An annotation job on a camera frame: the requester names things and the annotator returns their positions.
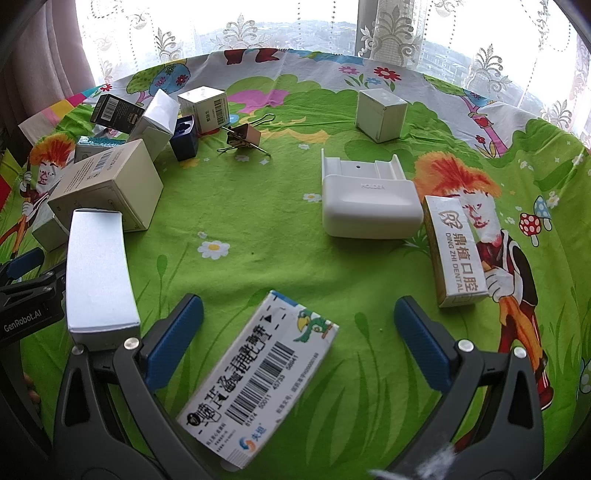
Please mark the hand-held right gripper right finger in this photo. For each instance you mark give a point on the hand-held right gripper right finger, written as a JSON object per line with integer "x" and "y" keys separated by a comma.
{"x": 422, "y": 339}

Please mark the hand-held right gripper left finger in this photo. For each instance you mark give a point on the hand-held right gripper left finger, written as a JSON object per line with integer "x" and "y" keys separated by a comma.
{"x": 178, "y": 339}

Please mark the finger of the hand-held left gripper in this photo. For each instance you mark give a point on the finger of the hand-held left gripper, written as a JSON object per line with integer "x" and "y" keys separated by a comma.
{"x": 44, "y": 284}
{"x": 25, "y": 264}

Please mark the long silver box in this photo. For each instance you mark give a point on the long silver box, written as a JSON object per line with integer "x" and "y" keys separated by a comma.
{"x": 99, "y": 277}

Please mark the white box with parrot print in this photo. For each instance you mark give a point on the white box with parrot print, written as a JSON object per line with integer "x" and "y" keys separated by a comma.
{"x": 258, "y": 383}

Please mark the pink binder clip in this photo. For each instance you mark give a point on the pink binder clip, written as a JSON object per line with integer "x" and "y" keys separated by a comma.
{"x": 242, "y": 134}

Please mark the white cube box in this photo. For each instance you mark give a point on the white cube box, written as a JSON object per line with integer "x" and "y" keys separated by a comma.
{"x": 378, "y": 115}

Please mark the small white box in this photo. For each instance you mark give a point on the small white box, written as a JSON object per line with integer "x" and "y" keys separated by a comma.
{"x": 48, "y": 233}

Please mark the beige dental box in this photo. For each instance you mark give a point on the beige dental box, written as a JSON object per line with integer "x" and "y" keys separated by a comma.
{"x": 455, "y": 258}

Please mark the large beige box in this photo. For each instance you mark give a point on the large beige box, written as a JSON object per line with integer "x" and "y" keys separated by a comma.
{"x": 106, "y": 184}

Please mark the teal box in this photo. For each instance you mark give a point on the teal box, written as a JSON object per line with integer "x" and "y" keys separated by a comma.
{"x": 92, "y": 144}

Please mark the white plastic holder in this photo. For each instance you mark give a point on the white plastic holder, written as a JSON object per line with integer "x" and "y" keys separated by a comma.
{"x": 369, "y": 207}

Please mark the cartoon printed tablecloth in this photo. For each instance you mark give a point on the cartoon printed tablecloth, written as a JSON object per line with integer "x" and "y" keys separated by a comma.
{"x": 277, "y": 221}

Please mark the black box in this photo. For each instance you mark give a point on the black box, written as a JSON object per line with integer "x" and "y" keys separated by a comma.
{"x": 113, "y": 113}

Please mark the tall white box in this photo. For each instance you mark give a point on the tall white box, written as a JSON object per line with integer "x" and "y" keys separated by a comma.
{"x": 154, "y": 122}

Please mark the small dark blue box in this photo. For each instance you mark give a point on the small dark blue box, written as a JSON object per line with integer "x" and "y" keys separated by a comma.
{"x": 184, "y": 141}

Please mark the pink curtain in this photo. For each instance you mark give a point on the pink curtain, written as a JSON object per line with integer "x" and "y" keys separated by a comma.
{"x": 46, "y": 46}

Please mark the white box with label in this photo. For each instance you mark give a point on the white box with label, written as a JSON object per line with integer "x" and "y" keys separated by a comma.
{"x": 205, "y": 108}

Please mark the white lace curtain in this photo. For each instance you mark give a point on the white lace curtain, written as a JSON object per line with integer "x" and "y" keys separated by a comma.
{"x": 277, "y": 23}

